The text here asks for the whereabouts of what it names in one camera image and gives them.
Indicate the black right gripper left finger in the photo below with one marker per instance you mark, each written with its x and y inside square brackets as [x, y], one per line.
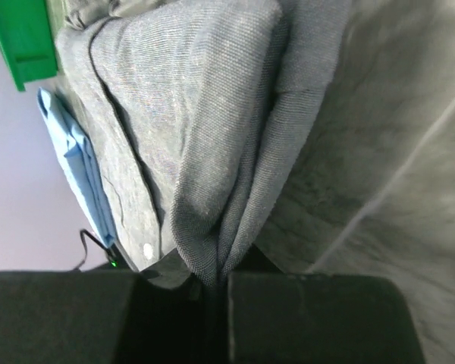
[96, 317]

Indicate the green plastic tray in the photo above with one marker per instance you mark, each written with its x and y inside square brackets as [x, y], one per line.
[26, 42]

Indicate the folded light blue shirt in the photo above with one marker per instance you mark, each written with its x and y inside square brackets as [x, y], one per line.
[77, 159]

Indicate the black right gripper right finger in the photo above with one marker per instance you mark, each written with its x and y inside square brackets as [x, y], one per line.
[333, 319]

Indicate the grey long sleeve shirt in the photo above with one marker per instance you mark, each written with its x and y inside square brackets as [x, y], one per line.
[197, 111]

